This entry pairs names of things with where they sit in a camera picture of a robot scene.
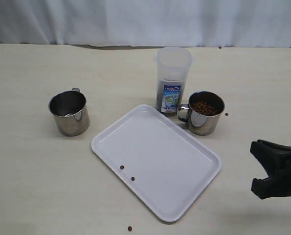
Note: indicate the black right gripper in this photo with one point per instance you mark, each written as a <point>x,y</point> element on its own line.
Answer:
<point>273,158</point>

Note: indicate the white curtain backdrop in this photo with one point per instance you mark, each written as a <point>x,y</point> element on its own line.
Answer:
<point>147,23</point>

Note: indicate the right steel mug with pellets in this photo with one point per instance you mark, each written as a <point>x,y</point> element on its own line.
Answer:
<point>195,122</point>

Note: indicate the white rectangular plastic tray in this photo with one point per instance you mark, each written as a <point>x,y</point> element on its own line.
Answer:
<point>171,167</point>

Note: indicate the clear plastic container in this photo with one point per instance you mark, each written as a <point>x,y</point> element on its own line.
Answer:
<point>173,65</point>

